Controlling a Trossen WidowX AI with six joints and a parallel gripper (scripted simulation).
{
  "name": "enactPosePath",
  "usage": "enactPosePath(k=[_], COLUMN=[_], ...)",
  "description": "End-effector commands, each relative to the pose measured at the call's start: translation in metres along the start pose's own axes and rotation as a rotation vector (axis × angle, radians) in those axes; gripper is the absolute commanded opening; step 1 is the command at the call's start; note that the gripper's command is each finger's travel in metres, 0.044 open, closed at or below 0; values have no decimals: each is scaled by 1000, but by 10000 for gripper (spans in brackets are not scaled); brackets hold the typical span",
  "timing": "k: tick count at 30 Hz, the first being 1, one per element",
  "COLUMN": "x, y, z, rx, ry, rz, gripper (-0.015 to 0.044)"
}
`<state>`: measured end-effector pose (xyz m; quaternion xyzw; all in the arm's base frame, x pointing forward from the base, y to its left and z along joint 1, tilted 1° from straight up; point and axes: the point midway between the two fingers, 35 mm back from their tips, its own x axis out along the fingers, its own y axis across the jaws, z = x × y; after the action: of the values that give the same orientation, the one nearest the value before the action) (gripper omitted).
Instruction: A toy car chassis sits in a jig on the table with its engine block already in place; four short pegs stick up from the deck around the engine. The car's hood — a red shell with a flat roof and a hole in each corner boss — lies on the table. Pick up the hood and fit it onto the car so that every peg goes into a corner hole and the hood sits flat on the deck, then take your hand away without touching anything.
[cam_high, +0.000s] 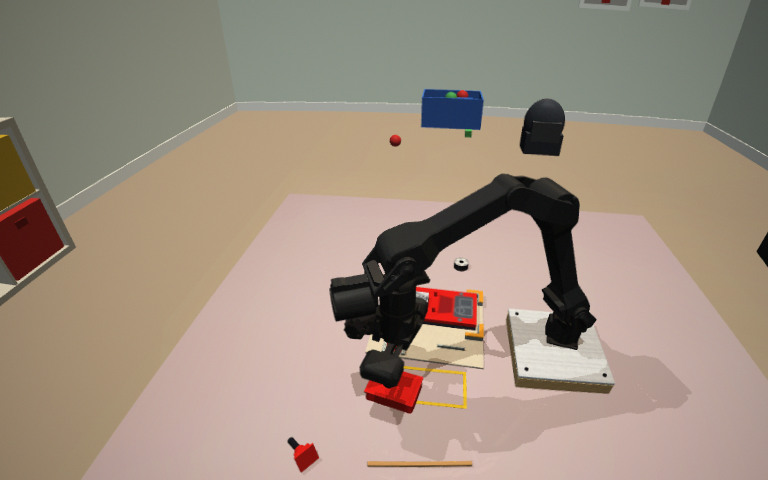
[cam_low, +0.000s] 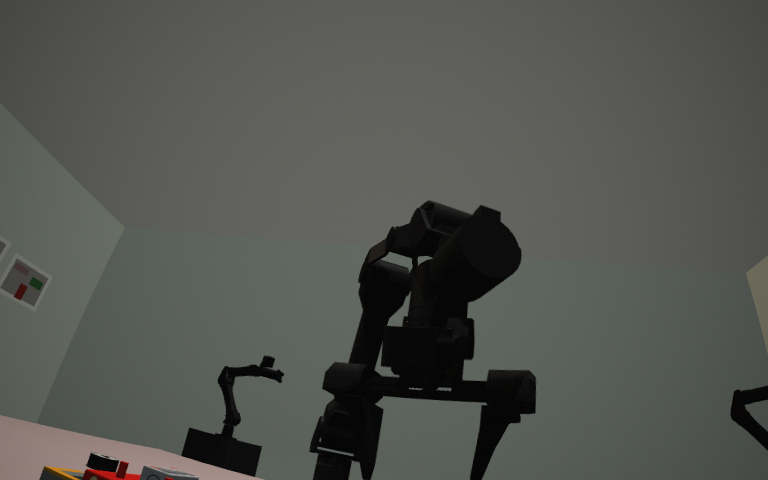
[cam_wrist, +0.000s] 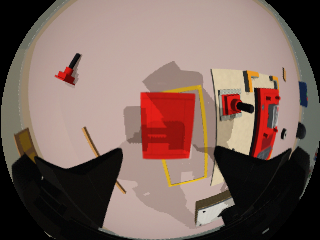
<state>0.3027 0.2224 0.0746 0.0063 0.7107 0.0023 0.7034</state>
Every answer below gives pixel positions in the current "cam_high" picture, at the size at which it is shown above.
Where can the tan wooden stick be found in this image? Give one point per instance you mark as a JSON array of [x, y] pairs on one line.
[[419, 464]]

